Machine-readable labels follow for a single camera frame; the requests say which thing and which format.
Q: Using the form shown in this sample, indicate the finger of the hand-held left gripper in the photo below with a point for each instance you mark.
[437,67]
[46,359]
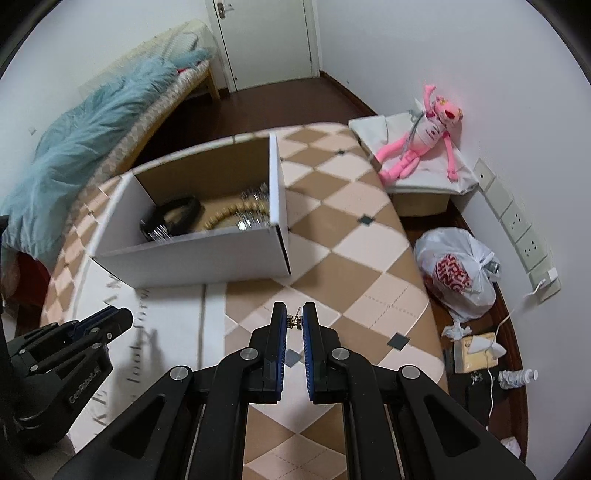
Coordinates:
[99,316]
[117,325]

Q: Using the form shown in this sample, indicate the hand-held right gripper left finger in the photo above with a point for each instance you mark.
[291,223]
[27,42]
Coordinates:
[277,355]

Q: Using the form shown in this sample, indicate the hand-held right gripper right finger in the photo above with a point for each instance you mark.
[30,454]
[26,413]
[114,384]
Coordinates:
[308,355]

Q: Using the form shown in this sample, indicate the small metal earring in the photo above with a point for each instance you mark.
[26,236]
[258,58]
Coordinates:
[293,321]

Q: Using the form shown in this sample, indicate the white cardboard box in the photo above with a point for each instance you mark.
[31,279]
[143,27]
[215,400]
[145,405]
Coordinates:
[207,258]

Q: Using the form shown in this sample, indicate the black fitness band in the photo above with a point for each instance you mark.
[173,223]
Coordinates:
[180,214]

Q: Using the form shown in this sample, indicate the checkered printed tablecloth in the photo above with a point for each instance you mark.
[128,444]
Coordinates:
[351,258]

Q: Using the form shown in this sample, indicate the crumpled white tissue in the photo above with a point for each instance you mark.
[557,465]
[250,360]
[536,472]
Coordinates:
[455,330]

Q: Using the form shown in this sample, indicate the yellow tissue pack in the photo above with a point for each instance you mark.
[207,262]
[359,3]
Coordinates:
[471,357]

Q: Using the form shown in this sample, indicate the black flat pouch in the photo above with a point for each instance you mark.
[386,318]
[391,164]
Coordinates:
[471,392]

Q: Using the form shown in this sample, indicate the white plastic bag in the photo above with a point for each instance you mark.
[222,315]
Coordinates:
[457,272]

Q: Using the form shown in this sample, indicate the blue duvet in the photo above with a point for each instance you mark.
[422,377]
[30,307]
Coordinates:
[87,138]

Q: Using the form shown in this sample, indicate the brown cardboard box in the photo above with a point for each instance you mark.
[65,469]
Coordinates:
[420,205]

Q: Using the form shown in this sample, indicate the small white bottle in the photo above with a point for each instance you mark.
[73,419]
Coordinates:
[519,378]

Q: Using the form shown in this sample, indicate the bed with patterned mattress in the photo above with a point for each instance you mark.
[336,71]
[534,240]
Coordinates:
[161,106]

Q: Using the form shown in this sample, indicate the pink plush toy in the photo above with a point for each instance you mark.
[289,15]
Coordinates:
[415,143]

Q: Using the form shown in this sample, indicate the white charger plug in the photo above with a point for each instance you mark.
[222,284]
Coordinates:
[548,280]

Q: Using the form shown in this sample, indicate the white door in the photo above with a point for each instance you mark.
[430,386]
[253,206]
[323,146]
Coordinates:
[268,41]

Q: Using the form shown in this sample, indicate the white wall socket row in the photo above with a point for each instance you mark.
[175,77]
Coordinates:
[517,217]

